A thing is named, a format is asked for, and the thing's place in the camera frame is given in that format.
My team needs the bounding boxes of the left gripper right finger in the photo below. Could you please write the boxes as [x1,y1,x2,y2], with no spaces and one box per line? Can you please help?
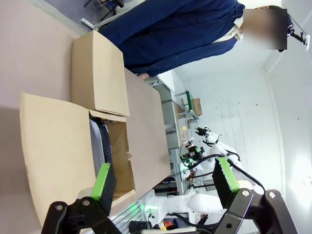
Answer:
[212,157,297,234]

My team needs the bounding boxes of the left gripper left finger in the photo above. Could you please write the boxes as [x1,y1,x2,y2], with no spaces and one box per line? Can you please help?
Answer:
[40,162,127,234]

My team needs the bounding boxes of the grey Campus pencil case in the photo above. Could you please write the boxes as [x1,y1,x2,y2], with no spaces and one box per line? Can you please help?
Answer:
[89,117,114,172]

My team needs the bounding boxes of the small background cardboard box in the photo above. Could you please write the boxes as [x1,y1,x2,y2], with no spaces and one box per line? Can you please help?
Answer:
[192,97,203,116]

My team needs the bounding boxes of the open cardboard box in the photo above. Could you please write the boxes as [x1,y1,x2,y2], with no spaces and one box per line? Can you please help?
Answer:
[19,90,137,226]

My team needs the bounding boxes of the green metal bar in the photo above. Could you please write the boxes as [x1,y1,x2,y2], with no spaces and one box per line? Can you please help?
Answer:
[184,90,194,118]

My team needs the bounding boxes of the white slotted mounting plate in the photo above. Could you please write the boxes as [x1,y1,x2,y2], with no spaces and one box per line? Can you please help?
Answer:
[107,195,156,234]

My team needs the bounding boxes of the grey background workbench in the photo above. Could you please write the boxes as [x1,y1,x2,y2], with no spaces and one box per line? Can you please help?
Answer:
[156,74,203,150]

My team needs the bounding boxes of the black cylinder object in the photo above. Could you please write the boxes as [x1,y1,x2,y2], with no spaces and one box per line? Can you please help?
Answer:
[128,220,150,234]

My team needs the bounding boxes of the yellow emergency stop button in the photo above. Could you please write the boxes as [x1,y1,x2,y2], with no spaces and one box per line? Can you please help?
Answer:
[158,218,176,230]

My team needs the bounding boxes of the person's torso blue jacket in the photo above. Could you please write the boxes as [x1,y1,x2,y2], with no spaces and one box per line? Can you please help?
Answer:
[98,0,246,78]

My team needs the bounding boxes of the person's blurred head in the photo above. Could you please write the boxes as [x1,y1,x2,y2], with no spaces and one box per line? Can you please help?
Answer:
[243,5,293,52]

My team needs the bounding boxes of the white pipe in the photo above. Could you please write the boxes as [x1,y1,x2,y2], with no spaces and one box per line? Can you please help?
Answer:
[80,14,118,31]

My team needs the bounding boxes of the black chair legs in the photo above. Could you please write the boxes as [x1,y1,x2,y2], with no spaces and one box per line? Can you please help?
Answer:
[83,0,125,23]

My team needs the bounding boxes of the black camera device with cables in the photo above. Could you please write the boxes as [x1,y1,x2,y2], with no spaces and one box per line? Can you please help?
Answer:
[179,139,205,173]

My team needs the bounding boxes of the black ceiling mount fixture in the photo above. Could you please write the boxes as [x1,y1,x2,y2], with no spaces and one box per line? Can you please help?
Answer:
[287,23,311,51]

